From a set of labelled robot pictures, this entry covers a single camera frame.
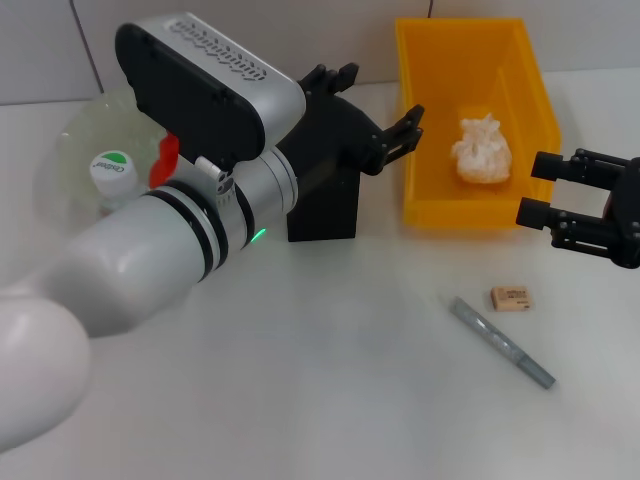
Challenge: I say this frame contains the black mesh pen holder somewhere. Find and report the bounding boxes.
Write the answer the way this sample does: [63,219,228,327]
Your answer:
[286,167,362,244]

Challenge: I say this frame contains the white paper ball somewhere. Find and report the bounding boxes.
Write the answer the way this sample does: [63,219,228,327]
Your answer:
[451,113,515,185]

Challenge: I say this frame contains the clear green-label water bottle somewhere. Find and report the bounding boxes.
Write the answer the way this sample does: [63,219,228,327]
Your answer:
[89,149,151,219]

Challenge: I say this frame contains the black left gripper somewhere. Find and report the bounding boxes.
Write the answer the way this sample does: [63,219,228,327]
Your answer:
[274,62,427,197]

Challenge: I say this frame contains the grey pen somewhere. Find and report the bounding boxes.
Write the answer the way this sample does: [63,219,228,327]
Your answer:
[448,294,557,390]

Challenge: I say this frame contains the pale green glass fruit plate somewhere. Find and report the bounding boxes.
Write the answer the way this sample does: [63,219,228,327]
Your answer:
[33,87,167,229]

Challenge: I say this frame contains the beige eraser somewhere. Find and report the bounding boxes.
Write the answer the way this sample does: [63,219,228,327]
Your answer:
[490,284,532,314]

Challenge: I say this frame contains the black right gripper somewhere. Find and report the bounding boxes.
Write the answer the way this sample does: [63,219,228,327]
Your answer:
[515,147,640,271]

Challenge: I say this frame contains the yellow plastic bin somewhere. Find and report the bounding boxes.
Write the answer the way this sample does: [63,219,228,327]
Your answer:
[394,17,562,230]

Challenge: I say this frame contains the orange fruit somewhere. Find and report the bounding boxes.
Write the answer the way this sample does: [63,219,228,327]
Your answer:
[148,133,181,190]

